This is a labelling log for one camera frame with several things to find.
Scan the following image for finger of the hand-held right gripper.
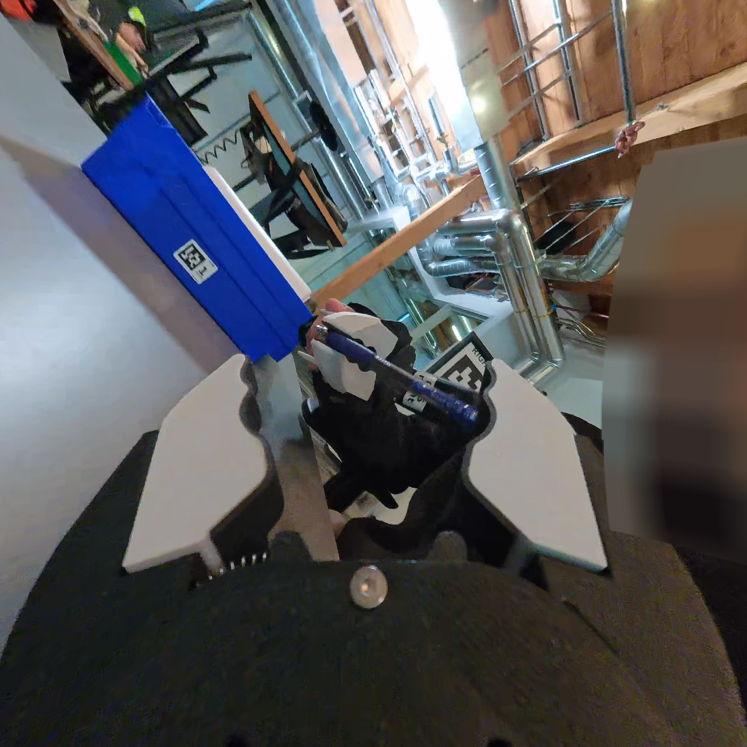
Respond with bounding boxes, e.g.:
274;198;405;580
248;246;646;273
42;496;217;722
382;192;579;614
309;340;378;402
320;312;386;352

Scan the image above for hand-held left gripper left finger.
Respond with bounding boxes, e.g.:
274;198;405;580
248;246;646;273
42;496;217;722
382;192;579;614
121;353;288;577

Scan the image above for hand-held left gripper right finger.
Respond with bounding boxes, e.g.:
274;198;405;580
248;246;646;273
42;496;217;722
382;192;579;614
463;357;609;574

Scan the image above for blue ballpoint pen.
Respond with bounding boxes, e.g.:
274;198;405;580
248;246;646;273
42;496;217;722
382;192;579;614
314;324;480;425

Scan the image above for blue plastic bin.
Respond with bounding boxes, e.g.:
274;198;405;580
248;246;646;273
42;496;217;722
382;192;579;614
82;93;316;363

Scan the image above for wooden edged table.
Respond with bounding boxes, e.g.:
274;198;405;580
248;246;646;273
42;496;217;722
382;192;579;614
248;90;349;252

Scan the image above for silver ventilation duct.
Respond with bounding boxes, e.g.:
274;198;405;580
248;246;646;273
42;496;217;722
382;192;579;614
403;58;567;380

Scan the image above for silver flexible duct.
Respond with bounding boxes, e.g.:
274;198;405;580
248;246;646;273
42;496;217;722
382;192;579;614
537;198;634;285

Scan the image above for silver spiral duct pipes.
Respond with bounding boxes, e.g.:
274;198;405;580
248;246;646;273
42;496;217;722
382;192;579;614
248;0;374;223

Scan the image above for black coiled cable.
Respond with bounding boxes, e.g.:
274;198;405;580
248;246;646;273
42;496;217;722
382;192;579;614
198;131;241;168

